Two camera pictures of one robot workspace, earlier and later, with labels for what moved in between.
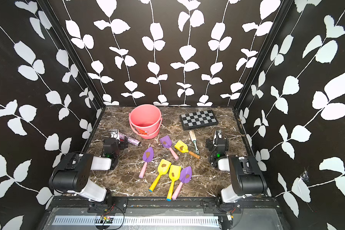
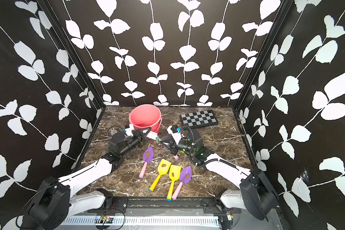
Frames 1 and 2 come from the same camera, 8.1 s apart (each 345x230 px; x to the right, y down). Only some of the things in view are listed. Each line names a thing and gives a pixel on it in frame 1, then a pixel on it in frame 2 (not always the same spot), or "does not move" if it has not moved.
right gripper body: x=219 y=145 to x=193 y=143
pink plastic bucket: x=145 y=120 does not move
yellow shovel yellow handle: x=163 y=168 does not move
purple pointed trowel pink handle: x=147 y=156 does not move
